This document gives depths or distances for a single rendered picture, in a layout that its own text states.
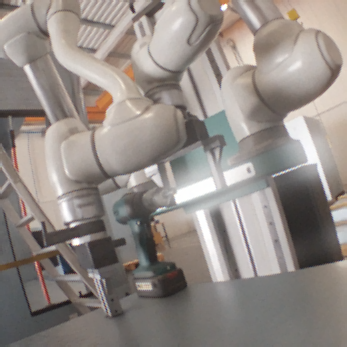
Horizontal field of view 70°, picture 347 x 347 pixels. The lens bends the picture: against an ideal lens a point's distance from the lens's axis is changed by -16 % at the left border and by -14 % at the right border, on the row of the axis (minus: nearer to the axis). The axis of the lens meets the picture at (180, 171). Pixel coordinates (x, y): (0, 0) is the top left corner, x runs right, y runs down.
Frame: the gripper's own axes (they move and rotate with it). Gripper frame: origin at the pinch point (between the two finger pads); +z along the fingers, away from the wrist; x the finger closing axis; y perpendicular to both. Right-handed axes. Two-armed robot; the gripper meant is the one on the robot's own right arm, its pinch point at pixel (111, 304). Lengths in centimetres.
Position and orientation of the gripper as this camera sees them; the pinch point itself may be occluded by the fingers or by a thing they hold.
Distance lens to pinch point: 58.7
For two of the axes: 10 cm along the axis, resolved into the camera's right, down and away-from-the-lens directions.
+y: 8.1, -1.6, 5.7
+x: -5.1, 2.9, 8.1
